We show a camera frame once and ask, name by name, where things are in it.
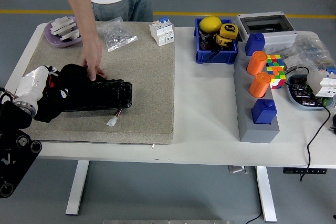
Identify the person's right hand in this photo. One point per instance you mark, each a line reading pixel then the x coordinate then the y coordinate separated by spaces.
pixel 92 56

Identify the person's right forearm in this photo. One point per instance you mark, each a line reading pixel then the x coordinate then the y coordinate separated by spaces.
pixel 78 11

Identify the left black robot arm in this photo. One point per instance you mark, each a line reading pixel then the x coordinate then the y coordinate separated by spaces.
pixel 13 150

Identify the black desk control panel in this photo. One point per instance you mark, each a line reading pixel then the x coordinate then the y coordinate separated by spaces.
pixel 291 170

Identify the white plastic clip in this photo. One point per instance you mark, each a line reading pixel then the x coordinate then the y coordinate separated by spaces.
pixel 71 36
pixel 61 24

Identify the clear bag of screws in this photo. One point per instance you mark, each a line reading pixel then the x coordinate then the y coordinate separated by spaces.
pixel 118 33

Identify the purple plastic tray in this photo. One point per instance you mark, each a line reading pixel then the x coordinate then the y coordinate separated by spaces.
pixel 52 41

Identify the grey-brown mat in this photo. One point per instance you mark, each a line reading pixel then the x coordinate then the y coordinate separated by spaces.
pixel 147 90

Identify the dark brown tool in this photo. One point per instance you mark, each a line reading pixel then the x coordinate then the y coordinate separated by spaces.
pixel 204 43

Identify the yellow ball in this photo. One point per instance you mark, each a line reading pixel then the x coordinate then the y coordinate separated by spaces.
pixel 210 24

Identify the blue plastic bin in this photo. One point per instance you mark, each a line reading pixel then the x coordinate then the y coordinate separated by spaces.
pixel 215 56

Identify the white table leg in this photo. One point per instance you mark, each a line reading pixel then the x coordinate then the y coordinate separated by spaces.
pixel 77 187
pixel 266 195

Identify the yellow black tape measure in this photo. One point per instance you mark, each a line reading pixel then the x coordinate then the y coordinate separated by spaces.
pixel 223 41

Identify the yellow round tape measure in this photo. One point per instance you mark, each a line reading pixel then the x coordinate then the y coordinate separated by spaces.
pixel 229 30

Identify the blue block with knob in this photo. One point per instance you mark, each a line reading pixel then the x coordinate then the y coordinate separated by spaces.
pixel 263 113
pixel 254 44

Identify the orange cylinder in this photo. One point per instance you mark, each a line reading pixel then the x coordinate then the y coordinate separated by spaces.
pixel 256 62
pixel 259 85

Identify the grey block holder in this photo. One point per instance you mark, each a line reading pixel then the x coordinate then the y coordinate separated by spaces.
pixel 258 132

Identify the colourful puzzle cube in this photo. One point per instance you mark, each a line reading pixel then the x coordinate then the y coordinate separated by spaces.
pixel 276 73

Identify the small clear bag white label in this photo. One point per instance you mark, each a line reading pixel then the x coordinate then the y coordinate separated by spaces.
pixel 294 62

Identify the light blue tray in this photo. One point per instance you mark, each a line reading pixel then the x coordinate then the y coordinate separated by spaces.
pixel 302 104

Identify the large clear bag of parts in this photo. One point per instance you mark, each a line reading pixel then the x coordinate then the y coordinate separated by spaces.
pixel 315 48

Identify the white circuit breaker module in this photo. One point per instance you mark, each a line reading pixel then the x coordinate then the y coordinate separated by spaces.
pixel 321 82

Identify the black plug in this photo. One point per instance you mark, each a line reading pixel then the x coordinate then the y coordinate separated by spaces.
pixel 334 123

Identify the white circuit breaker blue switch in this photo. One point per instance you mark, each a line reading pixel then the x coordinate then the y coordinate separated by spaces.
pixel 162 32

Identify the silver metal bracket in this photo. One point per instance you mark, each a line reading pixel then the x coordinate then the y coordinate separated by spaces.
pixel 237 169

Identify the grey white enclosure box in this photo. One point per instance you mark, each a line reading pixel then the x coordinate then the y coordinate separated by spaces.
pixel 275 37

